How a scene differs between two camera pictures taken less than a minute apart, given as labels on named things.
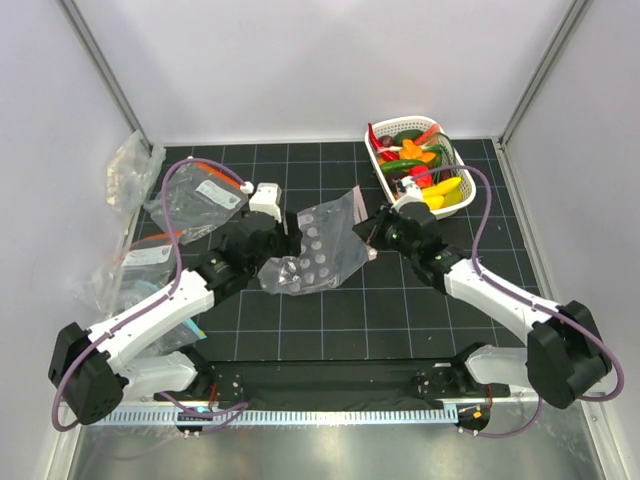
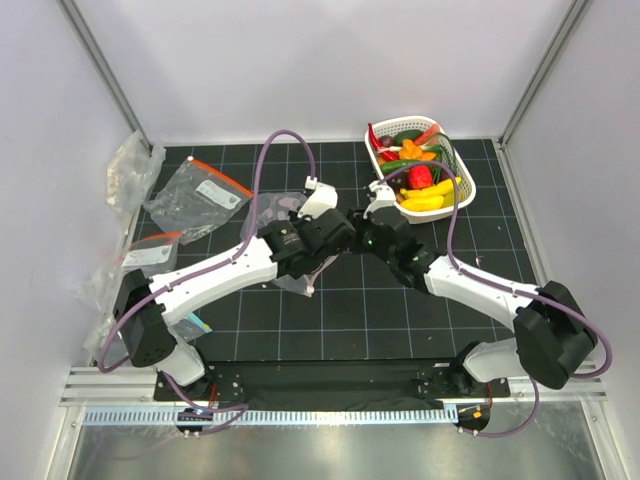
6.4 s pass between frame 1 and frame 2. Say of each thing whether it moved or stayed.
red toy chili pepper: stayed
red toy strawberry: stayed
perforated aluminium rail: stayed
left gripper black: moved
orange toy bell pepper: stayed
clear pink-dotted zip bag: moved
